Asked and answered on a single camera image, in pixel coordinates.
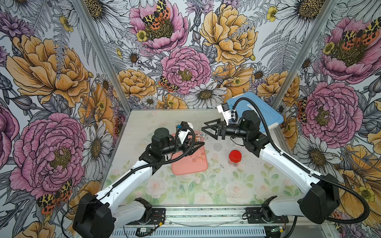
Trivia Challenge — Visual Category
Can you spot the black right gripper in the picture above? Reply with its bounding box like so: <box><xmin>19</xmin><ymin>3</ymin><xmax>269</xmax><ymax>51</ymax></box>
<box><xmin>202</xmin><ymin>118</ymin><xmax>250</xmax><ymax>139</ymax></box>

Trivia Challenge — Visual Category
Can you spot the white jar lid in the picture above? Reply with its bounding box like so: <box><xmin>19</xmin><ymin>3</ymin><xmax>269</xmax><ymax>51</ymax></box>
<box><xmin>213</xmin><ymin>143</ymin><xmax>223</xmax><ymax>152</ymax></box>

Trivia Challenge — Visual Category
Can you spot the red lid candy jar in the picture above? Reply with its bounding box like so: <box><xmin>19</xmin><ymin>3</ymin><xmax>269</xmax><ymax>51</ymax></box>
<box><xmin>228</xmin><ymin>150</ymin><xmax>242</xmax><ymax>167</ymax></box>

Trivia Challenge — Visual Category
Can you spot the white lid candy jar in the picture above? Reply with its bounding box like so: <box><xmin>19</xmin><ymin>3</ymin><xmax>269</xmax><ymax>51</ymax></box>
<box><xmin>190</xmin><ymin>131</ymin><xmax>208</xmax><ymax>146</ymax></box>

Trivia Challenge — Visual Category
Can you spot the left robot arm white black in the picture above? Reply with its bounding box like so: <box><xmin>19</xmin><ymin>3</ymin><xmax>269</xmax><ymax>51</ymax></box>
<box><xmin>72</xmin><ymin>124</ymin><xmax>204</xmax><ymax>238</ymax></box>

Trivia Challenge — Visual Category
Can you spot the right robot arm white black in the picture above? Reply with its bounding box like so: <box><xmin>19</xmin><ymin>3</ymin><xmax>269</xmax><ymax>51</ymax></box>
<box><xmin>201</xmin><ymin>111</ymin><xmax>340</xmax><ymax>224</ymax></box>

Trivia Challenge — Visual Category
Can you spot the lollipop candies pile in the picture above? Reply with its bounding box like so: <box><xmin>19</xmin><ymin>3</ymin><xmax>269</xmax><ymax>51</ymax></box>
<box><xmin>190</xmin><ymin>146</ymin><xmax>207</xmax><ymax>163</ymax></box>

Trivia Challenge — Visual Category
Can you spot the pink plastic tray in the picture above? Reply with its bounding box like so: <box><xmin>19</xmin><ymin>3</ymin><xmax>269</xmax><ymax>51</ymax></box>
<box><xmin>171</xmin><ymin>133</ymin><xmax>209</xmax><ymax>176</ymax></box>

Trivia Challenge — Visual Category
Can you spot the blue lid storage box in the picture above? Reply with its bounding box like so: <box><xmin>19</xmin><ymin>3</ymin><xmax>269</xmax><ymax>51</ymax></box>
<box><xmin>227</xmin><ymin>92</ymin><xmax>284</xmax><ymax>130</ymax></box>

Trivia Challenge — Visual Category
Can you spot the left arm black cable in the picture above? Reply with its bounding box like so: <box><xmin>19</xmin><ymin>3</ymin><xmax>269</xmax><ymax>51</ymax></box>
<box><xmin>61</xmin><ymin>126</ymin><xmax>196</xmax><ymax>238</ymax></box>

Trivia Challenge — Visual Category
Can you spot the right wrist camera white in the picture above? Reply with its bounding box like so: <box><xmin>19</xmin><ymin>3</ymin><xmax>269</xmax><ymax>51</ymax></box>
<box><xmin>216</xmin><ymin>103</ymin><xmax>238</xmax><ymax>126</ymax></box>

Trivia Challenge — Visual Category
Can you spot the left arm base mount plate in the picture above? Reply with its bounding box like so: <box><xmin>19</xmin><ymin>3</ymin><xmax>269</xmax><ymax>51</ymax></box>
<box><xmin>129</xmin><ymin>197</ymin><xmax>166</xmax><ymax>225</ymax></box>

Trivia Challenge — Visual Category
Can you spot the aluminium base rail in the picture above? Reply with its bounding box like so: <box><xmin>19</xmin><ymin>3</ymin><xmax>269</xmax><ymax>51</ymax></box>
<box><xmin>109</xmin><ymin>206</ymin><xmax>340</xmax><ymax>238</ymax></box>

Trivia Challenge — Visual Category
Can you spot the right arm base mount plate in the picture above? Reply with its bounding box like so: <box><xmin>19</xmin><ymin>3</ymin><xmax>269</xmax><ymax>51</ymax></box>
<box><xmin>242</xmin><ymin>195</ymin><xmax>289</xmax><ymax>224</ymax></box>

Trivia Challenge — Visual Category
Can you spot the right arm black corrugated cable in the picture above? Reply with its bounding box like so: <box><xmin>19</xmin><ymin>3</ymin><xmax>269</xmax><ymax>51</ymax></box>
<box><xmin>232</xmin><ymin>97</ymin><xmax>370</xmax><ymax>224</ymax></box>

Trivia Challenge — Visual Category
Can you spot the aluminium corner post right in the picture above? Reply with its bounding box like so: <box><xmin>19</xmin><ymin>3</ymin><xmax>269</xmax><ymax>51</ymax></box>
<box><xmin>271</xmin><ymin>0</ymin><xmax>339</xmax><ymax>109</ymax></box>

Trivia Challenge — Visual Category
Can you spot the aluminium corner post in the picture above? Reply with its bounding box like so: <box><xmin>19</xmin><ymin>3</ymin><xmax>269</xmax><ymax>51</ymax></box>
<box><xmin>271</xmin><ymin>0</ymin><xmax>339</xmax><ymax>109</ymax></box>
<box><xmin>73</xmin><ymin>1</ymin><xmax>131</xmax><ymax>116</ymax></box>

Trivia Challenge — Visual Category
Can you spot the aluminium corner post left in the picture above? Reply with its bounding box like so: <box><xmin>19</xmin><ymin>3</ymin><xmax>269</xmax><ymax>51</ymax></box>
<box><xmin>73</xmin><ymin>1</ymin><xmax>131</xmax><ymax>116</ymax></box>

